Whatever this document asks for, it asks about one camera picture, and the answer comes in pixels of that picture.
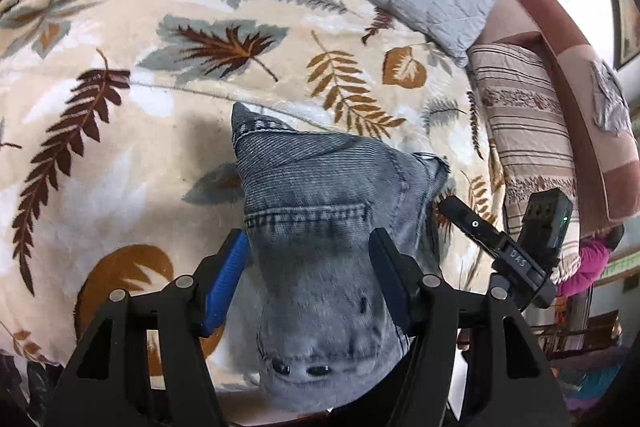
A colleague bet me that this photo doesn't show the blue denim jeans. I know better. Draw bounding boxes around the blue denim jeans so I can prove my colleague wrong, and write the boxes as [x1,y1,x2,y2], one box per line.
[231,104,449,413]

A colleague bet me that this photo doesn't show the striped floral beige pillow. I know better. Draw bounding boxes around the striped floral beige pillow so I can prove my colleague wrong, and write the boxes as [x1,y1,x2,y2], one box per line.
[466,42,584,285]

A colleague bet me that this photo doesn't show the silver leaf cushion ornament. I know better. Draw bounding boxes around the silver leaf cushion ornament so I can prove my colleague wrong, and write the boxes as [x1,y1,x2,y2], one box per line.
[590,60,632,135]

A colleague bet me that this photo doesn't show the leaf pattern fleece blanket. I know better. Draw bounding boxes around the leaf pattern fleece blanket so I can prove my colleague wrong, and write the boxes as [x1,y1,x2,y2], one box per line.
[0,0,507,423]

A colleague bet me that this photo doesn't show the framed wall picture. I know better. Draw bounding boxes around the framed wall picture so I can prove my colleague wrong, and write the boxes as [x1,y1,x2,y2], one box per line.
[612,0,639,69]

